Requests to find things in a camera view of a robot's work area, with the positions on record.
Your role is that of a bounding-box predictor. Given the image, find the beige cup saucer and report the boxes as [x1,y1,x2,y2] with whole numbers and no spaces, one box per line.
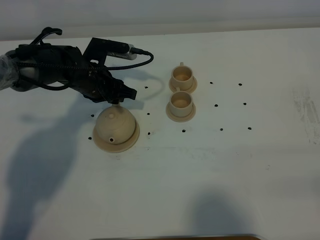
[166,102,196,123]
[169,76,198,94]

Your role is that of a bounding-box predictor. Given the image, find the near beige cup saucer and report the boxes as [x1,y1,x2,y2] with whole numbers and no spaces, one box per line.
[166,102,196,123]

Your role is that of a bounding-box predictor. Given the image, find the beige teapot saucer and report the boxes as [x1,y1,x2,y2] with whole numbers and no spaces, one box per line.
[92,121,140,153]

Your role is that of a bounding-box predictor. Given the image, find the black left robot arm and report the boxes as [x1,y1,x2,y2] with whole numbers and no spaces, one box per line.
[0,27,137,104]

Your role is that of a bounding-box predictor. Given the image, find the beige teacup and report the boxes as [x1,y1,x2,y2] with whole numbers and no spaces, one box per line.
[168,90,193,118]
[170,62,194,91]

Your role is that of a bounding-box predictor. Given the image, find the beige teapot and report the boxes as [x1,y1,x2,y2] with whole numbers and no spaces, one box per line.
[95,105,136,145]

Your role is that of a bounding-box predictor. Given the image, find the black braided camera cable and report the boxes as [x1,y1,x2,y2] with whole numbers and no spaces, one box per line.
[14,47,155,91]

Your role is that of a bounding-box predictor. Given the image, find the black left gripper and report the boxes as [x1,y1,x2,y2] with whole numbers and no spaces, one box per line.
[56,46,137,105]

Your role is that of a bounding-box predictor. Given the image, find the near beige teacup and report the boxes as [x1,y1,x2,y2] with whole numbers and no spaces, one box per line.
[168,90,193,118]

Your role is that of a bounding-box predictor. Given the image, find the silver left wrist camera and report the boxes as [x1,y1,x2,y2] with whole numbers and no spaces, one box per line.
[83,37,137,67]

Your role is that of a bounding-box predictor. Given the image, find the far beige teacup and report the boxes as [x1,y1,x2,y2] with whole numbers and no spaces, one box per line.
[170,62,194,91]

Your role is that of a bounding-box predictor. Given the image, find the far beige cup saucer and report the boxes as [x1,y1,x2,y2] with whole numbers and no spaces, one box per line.
[169,76,198,94]

